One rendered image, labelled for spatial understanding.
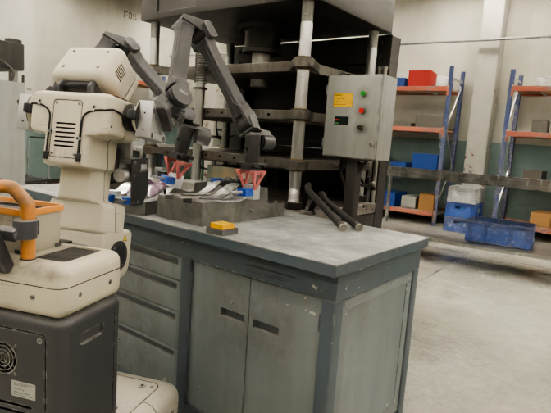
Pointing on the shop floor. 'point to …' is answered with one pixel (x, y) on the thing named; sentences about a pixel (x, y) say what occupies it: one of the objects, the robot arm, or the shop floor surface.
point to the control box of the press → (358, 127)
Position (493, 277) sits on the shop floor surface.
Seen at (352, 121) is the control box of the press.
